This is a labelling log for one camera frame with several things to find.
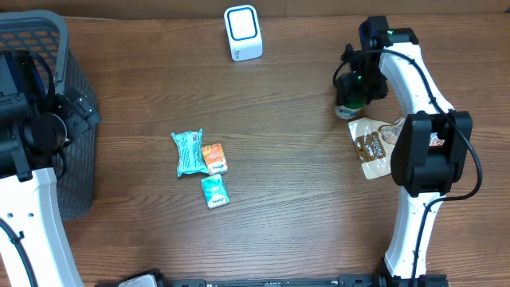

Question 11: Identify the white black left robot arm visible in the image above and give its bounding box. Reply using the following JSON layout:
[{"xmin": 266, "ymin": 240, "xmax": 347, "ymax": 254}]
[{"xmin": 1, "ymin": 50, "xmax": 101, "ymax": 286}]

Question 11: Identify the beige clear snack pouch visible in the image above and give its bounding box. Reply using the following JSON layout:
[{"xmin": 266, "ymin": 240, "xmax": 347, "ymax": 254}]
[{"xmin": 349, "ymin": 114, "xmax": 451, "ymax": 186}]

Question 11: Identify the orange tissue pack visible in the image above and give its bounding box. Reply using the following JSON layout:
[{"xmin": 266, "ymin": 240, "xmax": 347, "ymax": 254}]
[{"xmin": 202, "ymin": 143, "xmax": 229, "ymax": 175}]

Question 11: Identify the teal white packet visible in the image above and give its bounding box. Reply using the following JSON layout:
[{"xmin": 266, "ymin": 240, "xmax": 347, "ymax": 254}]
[{"xmin": 171, "ymin": 128, "xmax": 209, "ymax": 177}]

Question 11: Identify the teal Kleenex tissue pack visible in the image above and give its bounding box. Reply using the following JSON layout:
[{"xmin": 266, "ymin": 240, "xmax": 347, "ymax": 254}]
[{"xmin": 201, "ymin": 174, "xmax": 230, "ymax": 209}]

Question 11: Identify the white barcode scanner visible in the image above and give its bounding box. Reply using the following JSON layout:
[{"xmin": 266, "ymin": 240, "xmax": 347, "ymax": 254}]
[{"xmin": 224, "ymin": 5, "xmax": 263, "ymax": 61}]

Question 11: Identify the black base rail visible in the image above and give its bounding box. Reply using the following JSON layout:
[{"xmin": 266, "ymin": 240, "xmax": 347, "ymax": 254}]
[{"xmin": 95, "ymin": 269, "xmax": 449, "ymax": 287}]

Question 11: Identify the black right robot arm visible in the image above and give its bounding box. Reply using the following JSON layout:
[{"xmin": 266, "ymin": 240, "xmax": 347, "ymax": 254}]
[{"xmin": 332, "ymin": 16, "xmax": 482, "ymax": 286}]

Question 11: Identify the grey plastic mesh basket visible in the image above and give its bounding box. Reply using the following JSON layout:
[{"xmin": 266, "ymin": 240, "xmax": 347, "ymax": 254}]
[{"xmin": 1, "ymin": 10, "xmax": 99, "ymax": 220}]

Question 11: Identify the green lid white jar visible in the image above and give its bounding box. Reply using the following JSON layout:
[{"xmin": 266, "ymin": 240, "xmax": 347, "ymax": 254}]
[{"xmin": 335, "ymin": 102, "xmax": 364, "ymax": 120}]

